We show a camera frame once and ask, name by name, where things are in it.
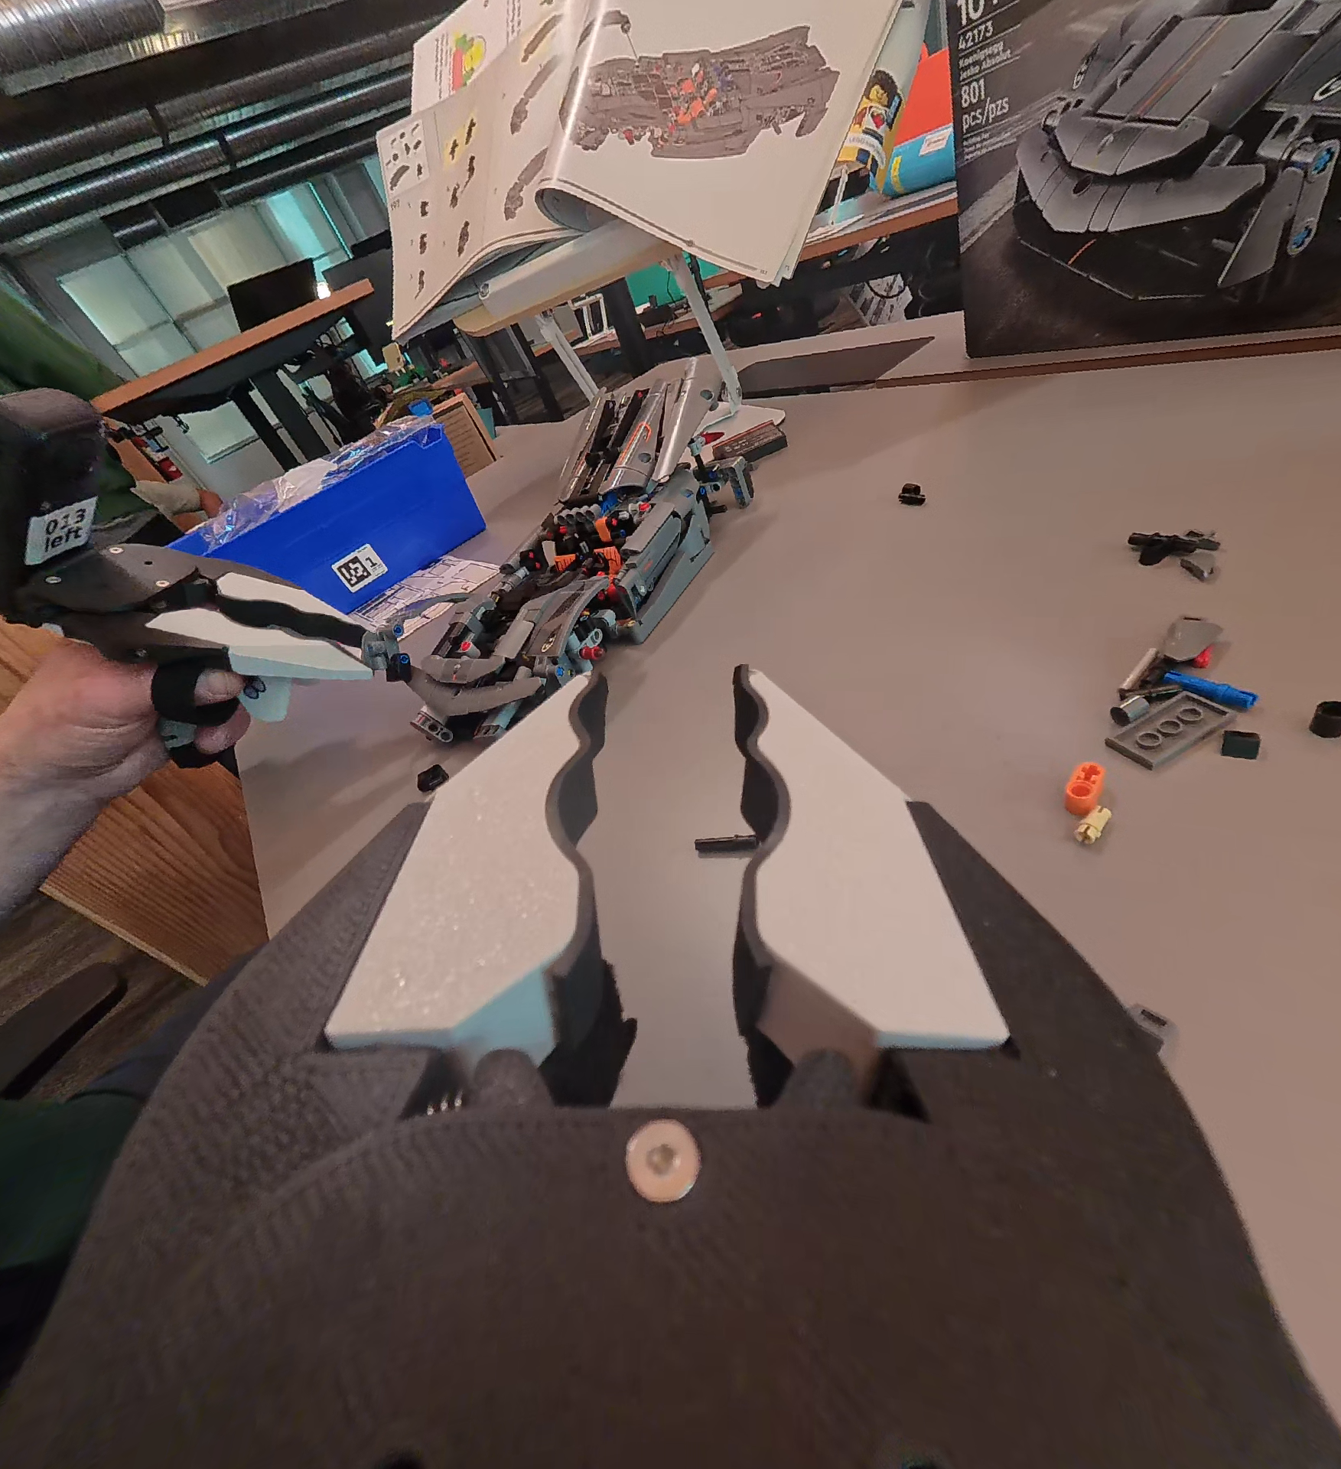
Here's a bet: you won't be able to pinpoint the white instruction booklet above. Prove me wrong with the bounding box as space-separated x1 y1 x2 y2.
378 0 899 343

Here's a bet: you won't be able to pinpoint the clear plastic bags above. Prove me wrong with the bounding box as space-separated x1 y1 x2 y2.
203 420 448 541

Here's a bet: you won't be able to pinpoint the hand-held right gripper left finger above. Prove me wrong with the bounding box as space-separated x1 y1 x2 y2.
325 673 625 1057

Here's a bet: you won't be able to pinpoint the dark car picture box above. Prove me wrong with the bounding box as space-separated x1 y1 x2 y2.
950 0 1341 358

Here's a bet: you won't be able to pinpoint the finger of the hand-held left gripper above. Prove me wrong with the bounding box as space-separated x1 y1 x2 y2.
209 570 370 653
144 613 380 689

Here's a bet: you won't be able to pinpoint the cardboard box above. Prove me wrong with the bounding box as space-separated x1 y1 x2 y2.
427 394 499 471

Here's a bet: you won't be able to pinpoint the black monitor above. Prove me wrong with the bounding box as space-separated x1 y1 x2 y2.
226 262 316 327

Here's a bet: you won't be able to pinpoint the white book stand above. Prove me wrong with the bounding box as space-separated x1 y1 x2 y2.
457 219 792 439

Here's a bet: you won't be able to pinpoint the person's dark green clothing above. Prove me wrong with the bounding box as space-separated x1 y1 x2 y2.
0 1083 149 1469

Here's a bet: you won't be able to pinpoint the white sticker sheet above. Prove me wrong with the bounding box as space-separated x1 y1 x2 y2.
364 555 506 626

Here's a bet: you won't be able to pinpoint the blue plastic bin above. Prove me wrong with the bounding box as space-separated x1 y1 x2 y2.
163 422 487 626

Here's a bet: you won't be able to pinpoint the grey lego car model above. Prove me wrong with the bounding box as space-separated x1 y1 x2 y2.
360 358 757 748

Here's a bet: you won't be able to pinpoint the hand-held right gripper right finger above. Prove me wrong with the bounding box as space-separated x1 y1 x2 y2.
731 663 1013 1057

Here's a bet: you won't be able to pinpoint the wooden top desk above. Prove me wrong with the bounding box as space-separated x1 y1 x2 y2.
90 279 378 461

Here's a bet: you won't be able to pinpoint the colourful toy box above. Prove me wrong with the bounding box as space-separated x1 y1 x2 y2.
828 63 960 197

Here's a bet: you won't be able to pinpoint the dark brown board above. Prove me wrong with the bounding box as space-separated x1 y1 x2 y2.
738 336 937 400

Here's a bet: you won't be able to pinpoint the light wooden board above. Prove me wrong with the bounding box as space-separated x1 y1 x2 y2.
0 515 270 984

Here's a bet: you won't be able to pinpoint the person's left hand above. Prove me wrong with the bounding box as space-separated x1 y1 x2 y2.
44 644 270 806

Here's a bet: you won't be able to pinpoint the dark grey lego plate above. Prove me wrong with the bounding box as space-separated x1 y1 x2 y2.
1103 695 1236 770

